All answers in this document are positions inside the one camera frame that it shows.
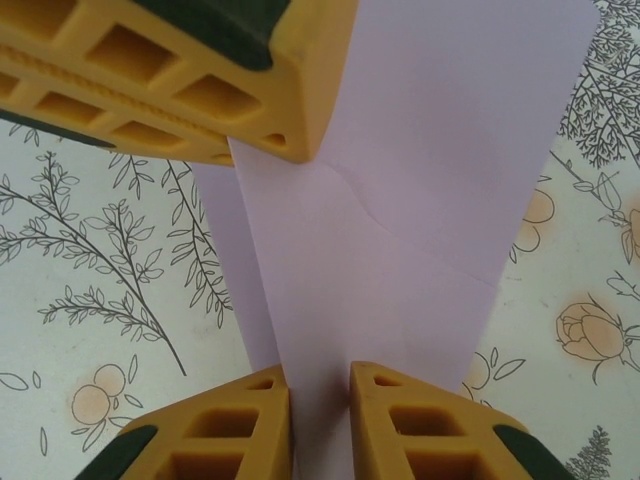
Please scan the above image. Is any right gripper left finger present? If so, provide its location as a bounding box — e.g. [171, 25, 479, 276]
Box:
[77, 363, 297, 480]

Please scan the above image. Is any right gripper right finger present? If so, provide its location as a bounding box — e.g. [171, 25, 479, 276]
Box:
[348, 360, 574, 480]

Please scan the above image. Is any purple paper sheet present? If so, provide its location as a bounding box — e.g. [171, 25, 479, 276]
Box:
[192, 0, 601, 480]

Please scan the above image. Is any floral table mat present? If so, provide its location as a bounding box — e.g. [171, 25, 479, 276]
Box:
[0, 0, 640, 480]

